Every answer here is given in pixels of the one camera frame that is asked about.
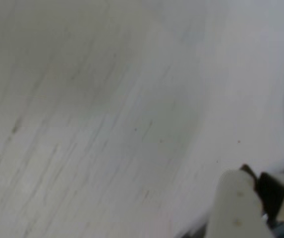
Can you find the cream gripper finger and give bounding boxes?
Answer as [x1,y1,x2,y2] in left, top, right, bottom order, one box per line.
[255,164,284,238]
[206,164,273,238]

